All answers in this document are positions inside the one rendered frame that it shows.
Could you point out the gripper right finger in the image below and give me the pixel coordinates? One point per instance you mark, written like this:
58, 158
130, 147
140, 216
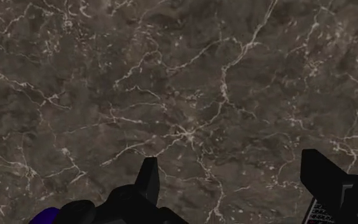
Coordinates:
327, 180

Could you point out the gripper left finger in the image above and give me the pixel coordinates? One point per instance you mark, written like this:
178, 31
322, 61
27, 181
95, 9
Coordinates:
129, 201

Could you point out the black remote control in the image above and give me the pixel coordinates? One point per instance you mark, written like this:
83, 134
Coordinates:
318, 214

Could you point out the purple rounded object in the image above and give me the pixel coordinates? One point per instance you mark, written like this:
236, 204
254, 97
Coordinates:
45, 216

